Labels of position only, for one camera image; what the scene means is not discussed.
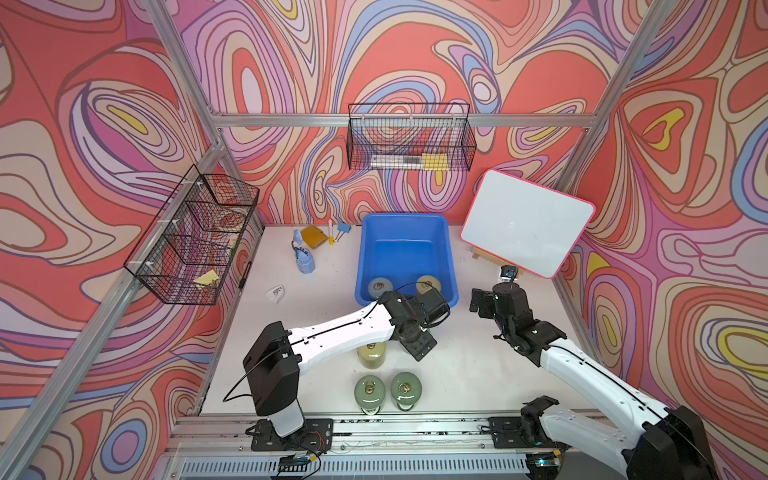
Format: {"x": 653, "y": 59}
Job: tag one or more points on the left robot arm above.
{"x": 279, "y": 357}

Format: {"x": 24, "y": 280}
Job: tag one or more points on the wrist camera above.
{"x": 508, "y": 273}
{"x": 433, "y": 304}

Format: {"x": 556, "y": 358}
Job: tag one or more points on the black wire basket left wall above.
{"x": 199, "y": 228}

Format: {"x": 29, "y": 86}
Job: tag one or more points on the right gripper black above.
{"x": 486, "y": 298}

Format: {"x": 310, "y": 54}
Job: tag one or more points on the yellow item in back basket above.
{"x": 435, "y": 162}

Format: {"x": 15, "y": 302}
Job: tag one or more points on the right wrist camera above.
{"x": 508, "y": 273}

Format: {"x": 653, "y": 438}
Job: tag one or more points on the black wire basket back wall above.
{"x": 410, "y": 128}

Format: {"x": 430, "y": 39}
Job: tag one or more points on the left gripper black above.
{"x": 426, "y": 344}

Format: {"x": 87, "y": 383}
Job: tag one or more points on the white plastic clip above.
{"x": 276, "y": 294}

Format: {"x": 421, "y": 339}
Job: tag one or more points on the blue plastic basket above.
{"x": 400, "y": 249}

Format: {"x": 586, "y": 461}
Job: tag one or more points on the white tube in back basket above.
{"x": 396, "y": 162}

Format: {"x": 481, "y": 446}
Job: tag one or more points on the yellow leather wallet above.
{"x": 313, "y": 236}

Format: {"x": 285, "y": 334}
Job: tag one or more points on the white board pink frame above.
{"x": 525, "y": 224}

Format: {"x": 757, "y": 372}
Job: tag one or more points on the yellow sponge in left basket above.
{"x": 208, "y": 279}

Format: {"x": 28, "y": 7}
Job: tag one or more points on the blue binder clip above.
{"x": 342, "y": 229}

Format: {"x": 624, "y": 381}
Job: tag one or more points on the black wire basket wall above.
{"x": 410, "y": 128}
{"x": 199, "y": 228}

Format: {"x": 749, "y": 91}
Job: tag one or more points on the wooden easel stand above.
{"x": 498, "y": 261}

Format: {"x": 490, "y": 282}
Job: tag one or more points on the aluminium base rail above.
{"x": 472, "y": 445}

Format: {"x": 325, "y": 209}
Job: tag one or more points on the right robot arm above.
{"x": 646, "y": 439}

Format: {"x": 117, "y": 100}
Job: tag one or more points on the white yellow marker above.
{"x": 330, "y": 231}

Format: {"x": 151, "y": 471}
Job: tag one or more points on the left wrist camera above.
{"x": 433, "y": 304}

